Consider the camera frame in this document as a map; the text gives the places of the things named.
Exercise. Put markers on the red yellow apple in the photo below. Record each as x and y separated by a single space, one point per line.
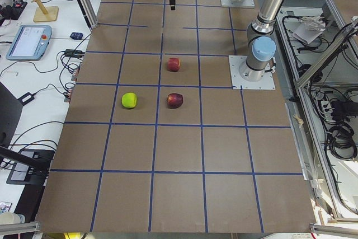
173 64

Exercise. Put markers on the black monitor stand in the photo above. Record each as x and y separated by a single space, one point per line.
28 164

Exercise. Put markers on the small blue device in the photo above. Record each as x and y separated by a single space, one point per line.
76 35

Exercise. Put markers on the dark red apple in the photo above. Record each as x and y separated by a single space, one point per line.
174 100

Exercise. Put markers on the near teach pendant tablet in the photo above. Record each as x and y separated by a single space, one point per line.
30 43

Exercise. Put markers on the green apple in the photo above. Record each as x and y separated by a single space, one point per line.
129 100

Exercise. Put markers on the wooden stand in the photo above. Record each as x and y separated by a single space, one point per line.
45 14

